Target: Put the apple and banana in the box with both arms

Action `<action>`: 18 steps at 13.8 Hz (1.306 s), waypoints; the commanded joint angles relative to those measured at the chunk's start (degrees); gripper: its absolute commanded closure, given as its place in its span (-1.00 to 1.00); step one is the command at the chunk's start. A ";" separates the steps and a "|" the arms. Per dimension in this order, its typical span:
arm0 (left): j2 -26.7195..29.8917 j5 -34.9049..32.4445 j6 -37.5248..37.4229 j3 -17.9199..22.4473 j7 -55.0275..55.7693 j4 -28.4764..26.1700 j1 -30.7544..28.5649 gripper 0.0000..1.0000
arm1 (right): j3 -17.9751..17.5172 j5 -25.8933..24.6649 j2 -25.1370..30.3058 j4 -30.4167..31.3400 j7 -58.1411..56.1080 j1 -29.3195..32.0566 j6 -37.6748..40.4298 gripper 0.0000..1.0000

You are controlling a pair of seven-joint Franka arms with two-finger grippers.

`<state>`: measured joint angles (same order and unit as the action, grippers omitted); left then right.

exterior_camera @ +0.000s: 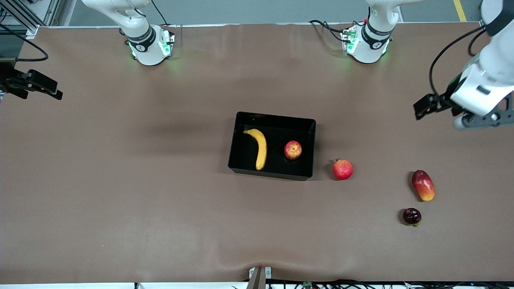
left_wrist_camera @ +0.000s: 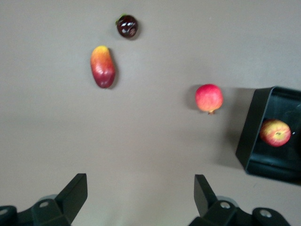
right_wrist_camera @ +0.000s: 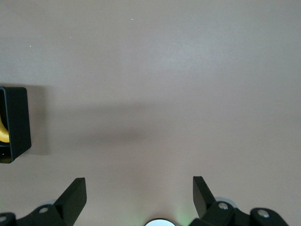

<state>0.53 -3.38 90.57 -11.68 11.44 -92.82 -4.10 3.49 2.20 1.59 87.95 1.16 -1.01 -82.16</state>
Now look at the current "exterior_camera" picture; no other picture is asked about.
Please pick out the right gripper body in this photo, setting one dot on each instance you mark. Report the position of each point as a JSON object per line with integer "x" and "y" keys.
{"x": 9, "y": 83}

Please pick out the red yellow apple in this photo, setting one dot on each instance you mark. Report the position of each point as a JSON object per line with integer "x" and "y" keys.
{"x": 293, "y": 150}

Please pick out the black plastic box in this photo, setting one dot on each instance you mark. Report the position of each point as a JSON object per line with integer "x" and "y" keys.
{"x": 277, "y": 168}

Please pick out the yellow banana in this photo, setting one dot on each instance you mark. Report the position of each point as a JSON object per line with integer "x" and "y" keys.
{"x": 262, "y": 150}

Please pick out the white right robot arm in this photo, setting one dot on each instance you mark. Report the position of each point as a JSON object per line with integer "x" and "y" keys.
{"x": 148, "y": 52}

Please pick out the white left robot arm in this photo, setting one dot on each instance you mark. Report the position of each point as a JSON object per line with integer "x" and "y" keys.
{"x": 367, "y": 50}

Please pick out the red yellow mango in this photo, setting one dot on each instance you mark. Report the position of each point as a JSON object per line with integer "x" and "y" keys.
{"x": 423, "y": 185}

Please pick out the red pomegranate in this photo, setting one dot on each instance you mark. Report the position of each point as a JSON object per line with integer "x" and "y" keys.
{"x": 342, "y": 169}

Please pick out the dark purple mangosteen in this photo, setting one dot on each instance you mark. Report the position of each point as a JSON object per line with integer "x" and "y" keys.
{"x": 412, "y": 216}

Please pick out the aluminium frame profile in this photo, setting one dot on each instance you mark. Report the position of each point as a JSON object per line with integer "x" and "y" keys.
{"x": 24, "y": 16}

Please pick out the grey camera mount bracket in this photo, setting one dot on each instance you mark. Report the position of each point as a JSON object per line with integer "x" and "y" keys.
{"x": 260, "y": 275}

